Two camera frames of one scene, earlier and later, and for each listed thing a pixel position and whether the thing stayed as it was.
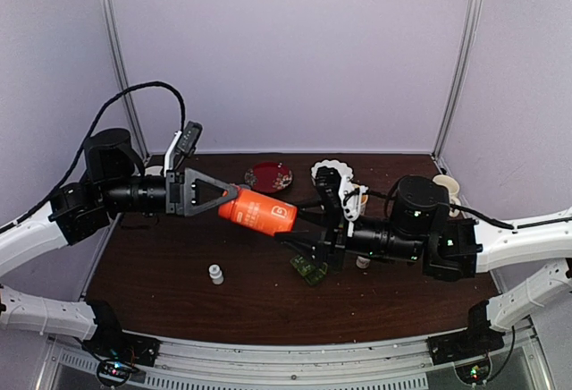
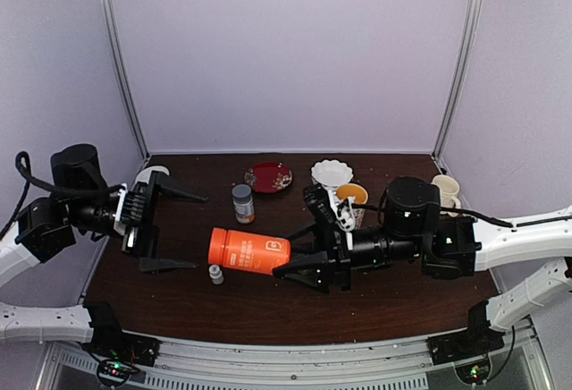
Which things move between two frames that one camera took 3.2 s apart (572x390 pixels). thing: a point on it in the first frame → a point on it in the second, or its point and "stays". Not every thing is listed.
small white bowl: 155,170 stays
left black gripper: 175,191 → 146,235
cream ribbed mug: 453,188 stays
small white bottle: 216,274 stays
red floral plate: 268,176 stays
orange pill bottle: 259,212 → 248,251
